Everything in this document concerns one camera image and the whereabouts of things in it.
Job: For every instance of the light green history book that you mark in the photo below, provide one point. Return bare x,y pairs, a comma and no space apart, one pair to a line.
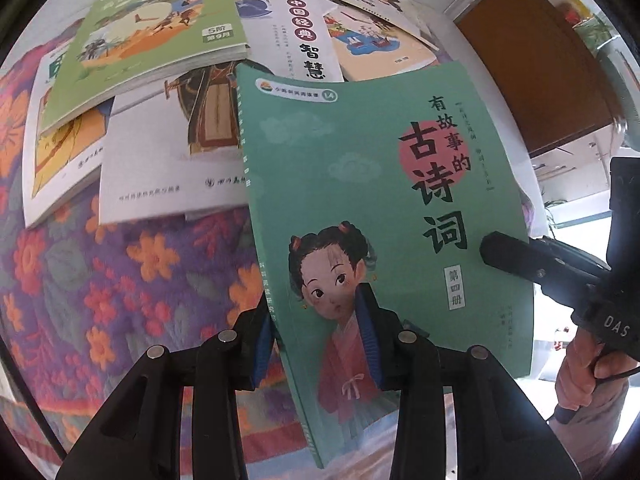
140,25

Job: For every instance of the floral woven mat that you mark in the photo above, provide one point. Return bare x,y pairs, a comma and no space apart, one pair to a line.
125,285

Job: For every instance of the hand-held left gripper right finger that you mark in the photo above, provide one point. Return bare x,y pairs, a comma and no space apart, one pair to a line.
370,340

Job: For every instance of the brown wooden cabinet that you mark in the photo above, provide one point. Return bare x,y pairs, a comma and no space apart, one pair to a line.
530,60

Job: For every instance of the book with ship illustration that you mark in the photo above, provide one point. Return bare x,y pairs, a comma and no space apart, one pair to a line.
380,45

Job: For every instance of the person's right hand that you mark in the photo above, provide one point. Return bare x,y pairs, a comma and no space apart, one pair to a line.
575,380

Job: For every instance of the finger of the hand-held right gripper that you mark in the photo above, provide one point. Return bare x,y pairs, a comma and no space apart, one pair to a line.
520,255

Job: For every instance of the glass vase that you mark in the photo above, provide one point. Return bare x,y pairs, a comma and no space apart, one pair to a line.
622,85

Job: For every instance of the white book with red circles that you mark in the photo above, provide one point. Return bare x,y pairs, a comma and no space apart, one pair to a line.
300,60

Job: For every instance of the red and yellow packages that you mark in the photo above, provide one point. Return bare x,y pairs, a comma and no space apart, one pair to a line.
580,12

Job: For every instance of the person's right forearm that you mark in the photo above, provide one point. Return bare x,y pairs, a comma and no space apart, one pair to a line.
600,440

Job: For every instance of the white book with robed figure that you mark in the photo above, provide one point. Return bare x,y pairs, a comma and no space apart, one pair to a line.
150,170

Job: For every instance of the white low drawer unit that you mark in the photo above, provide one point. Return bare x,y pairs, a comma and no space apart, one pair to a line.
565,160

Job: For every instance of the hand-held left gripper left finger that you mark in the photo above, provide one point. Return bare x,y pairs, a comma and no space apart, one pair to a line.
260,360

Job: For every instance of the white book with yellow picture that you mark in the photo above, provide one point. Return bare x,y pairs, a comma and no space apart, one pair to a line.
55,160

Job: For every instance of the teal book with girl picture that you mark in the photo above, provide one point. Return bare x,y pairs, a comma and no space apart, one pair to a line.
380,185

